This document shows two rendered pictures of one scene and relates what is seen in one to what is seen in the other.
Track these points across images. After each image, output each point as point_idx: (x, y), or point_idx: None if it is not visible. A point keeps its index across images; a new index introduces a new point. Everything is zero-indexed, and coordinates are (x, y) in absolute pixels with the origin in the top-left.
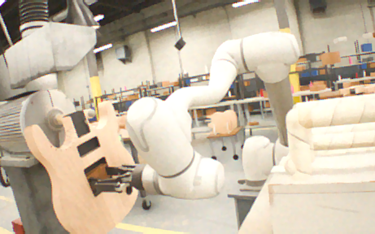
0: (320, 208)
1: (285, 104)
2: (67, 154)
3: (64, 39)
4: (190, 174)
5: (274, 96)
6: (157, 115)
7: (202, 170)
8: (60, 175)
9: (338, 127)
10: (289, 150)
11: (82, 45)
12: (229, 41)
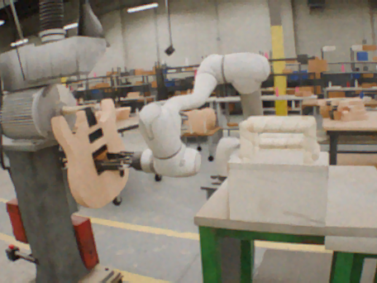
0: (255, 178)
1: (255, 112)
2: (81, 141)
3: (84, 50)
4: (178, 157)
5: (246, 104)
6: (161, 117)
7: (186, 155)
8: (76, 155)
9: (282, 134)
10: None
11: (96, 55)
12: (213, 55)
